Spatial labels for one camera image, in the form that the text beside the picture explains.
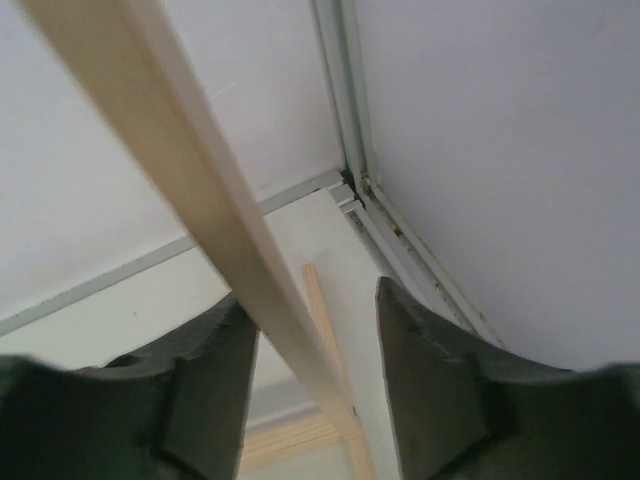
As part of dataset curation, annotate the beige wooden hanger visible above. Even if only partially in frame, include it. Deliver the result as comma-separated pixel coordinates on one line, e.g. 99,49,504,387
21,1,354,430

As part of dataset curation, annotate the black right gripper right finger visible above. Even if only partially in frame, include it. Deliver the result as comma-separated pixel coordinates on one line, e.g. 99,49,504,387
376,277,639,479

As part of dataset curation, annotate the wooden clothes rack frame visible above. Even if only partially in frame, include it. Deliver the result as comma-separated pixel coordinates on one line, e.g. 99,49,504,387
239,263,377,479

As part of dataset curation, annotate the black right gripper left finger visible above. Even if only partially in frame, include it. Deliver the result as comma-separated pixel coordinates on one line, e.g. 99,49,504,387
1,295,257,479

